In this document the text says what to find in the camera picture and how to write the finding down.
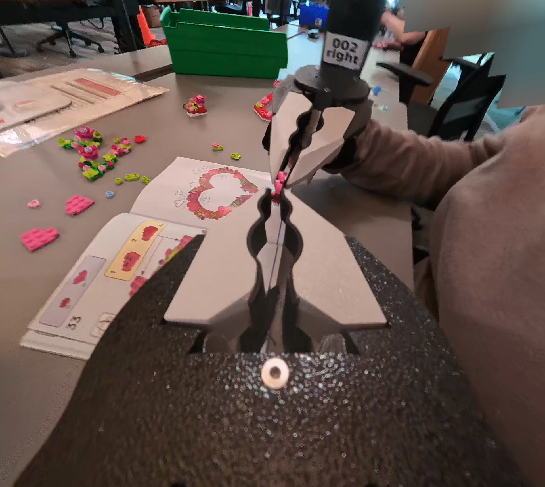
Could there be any red lego heart segment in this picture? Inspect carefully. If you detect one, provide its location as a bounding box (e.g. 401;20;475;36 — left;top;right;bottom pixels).
254;91;275;121

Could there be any wooden board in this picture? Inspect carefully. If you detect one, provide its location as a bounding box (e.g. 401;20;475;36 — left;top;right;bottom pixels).
411;28;451;107

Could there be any orange traffic cone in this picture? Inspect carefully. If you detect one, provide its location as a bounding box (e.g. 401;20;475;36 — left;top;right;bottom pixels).
137;6;167;48

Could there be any person's arm, beige sleeve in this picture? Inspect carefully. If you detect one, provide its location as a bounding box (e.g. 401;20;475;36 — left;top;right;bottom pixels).
411;147;545;487

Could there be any clear plastic bag with card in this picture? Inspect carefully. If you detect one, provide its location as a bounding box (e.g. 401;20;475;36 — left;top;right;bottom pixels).
0;68;169;158

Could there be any person's right forearm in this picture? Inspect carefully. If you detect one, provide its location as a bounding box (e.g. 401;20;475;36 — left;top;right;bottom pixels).
341;106;545;211

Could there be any pink lego plate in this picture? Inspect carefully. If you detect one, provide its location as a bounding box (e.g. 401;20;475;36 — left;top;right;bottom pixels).
65;195;95;215
20;227;60;251

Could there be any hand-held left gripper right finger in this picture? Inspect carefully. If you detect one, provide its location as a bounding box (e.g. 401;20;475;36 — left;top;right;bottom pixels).
279;189;389;353

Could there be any lego instruction booklet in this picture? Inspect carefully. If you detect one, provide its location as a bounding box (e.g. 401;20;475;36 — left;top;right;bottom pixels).
19;156;273;360

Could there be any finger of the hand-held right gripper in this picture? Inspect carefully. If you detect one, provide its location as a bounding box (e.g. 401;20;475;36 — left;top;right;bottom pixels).
268;91;316;176
284;106;357;191

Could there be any blue storage bin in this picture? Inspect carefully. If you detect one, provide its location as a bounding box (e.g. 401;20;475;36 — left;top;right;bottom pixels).
299;3;330;27

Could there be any pink green lego flower cluster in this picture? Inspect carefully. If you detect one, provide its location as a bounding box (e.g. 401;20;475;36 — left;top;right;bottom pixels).
57;126;133;182

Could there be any black office chair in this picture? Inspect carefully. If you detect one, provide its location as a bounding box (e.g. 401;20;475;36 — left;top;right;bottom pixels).
377;52;507;143
36;23;105;59

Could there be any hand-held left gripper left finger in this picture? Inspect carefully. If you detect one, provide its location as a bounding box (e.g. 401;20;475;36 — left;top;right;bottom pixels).
163;188;275;353

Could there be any green plastic bin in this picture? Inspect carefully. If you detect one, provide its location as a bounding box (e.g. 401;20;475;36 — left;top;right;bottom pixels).
160;6;289;79

